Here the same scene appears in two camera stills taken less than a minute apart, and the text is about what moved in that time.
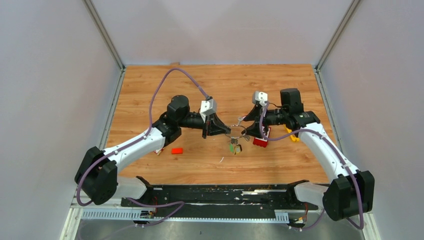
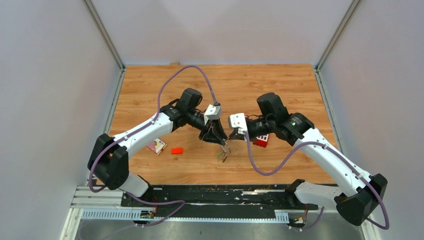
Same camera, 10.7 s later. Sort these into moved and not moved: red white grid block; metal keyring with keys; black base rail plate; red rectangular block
Moved: metal keyring with keys
Not moved: red white grid block; red rectangular block; black base rail plate
